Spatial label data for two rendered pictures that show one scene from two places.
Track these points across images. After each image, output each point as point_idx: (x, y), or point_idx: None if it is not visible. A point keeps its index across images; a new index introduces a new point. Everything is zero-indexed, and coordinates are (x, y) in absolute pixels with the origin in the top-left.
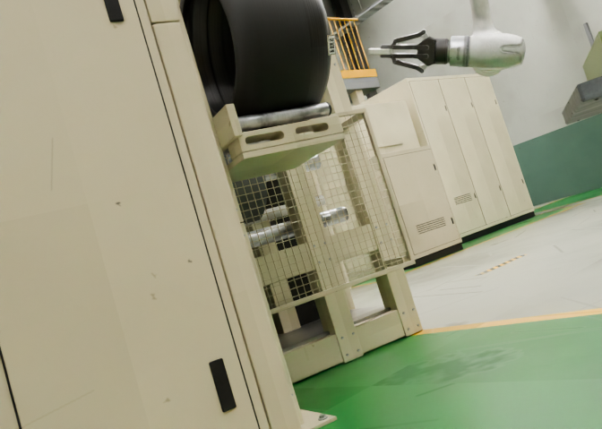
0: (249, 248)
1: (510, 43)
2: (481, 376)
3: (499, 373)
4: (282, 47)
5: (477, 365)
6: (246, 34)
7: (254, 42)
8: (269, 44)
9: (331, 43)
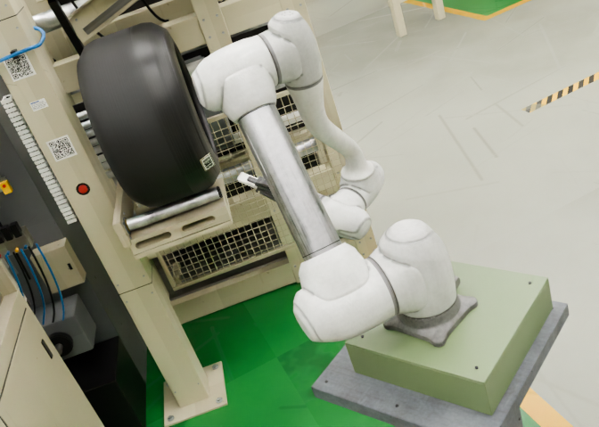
0: (157, 299)
1: (346, 229)
2: (324, 410)
3: (333, 416)
4: (152, 184)
5: None
6: (118, 176)
7: (126, 184)
8: (138, 185)
9: (207, 161)
